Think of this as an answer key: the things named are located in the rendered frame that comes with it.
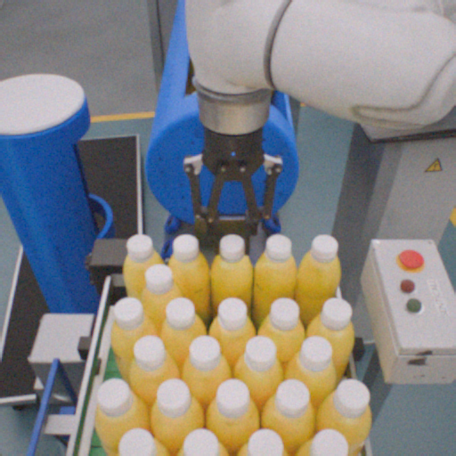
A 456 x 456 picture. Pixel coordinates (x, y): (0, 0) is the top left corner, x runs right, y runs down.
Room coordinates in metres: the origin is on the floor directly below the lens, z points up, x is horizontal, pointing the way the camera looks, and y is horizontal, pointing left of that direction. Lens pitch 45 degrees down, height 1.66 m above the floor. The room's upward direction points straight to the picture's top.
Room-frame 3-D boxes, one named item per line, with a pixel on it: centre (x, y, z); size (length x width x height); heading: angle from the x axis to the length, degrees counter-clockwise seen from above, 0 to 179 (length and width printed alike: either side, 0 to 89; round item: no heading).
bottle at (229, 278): (0.54, -0.01, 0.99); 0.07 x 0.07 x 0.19
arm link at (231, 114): (0.53, -0.01, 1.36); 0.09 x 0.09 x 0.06
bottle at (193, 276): (0.54, 0.06, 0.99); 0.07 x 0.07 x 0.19
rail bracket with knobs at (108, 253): (0.61, 0.21, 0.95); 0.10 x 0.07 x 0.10; 90
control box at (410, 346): (0.45, -0.28, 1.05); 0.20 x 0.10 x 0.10; 0
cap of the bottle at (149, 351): (0.35, 0.10, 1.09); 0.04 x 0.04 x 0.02
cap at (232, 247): (0.54, -0.01, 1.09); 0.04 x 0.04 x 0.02
